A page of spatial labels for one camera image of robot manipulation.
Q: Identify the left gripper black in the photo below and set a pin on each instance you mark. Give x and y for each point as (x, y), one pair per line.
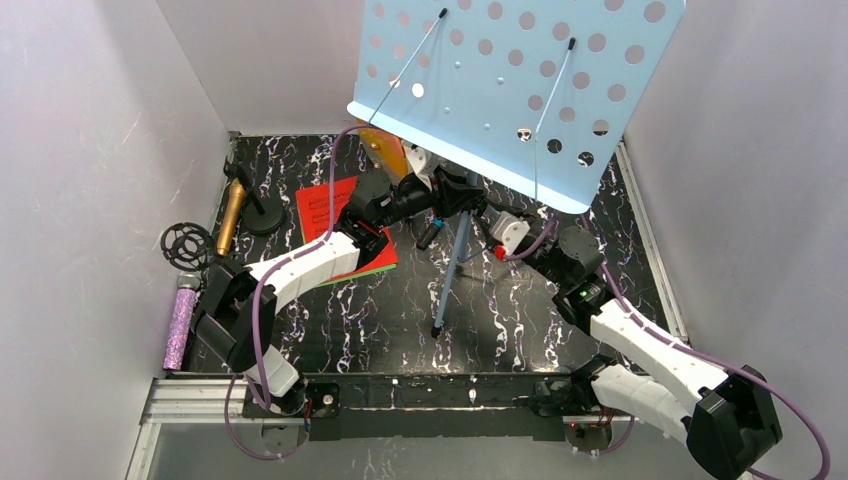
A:
(444, 196)

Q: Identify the green sheet music page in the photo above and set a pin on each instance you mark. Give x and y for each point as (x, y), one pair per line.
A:
(386, 260)

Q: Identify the light blue music stand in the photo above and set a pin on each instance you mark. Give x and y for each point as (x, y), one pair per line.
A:
(534, 95)

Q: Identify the red sheet music page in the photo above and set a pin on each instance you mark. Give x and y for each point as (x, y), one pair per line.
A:
(313, 202)

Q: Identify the gold microphone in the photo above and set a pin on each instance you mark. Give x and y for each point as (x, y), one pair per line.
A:
(235, 201)

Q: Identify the black shock-mount tripod stand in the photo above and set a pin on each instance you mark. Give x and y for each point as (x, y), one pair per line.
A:
(187, 246)

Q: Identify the purple glitter microphone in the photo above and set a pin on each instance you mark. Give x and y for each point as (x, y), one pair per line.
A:
(188, 286)

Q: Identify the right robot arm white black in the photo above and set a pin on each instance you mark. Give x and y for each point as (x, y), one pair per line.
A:
(727, 420)

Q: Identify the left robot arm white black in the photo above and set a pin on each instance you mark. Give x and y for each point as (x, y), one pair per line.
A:
(236, 311)

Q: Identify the black blue marker pen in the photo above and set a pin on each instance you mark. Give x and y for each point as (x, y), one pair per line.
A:
(427, 237)

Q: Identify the round three-drawer storage box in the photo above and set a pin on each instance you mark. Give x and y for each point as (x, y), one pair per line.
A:
(386, 152)

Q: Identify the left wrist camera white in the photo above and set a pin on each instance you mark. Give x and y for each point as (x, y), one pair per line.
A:
(422, 163)

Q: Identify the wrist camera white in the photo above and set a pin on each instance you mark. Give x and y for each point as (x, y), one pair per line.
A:
(508, 231)
(422, 163)

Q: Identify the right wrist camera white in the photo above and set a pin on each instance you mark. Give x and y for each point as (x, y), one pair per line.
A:
(508, 231)

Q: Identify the aluminium frame rail base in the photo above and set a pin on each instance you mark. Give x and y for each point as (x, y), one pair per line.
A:
(490, 425)

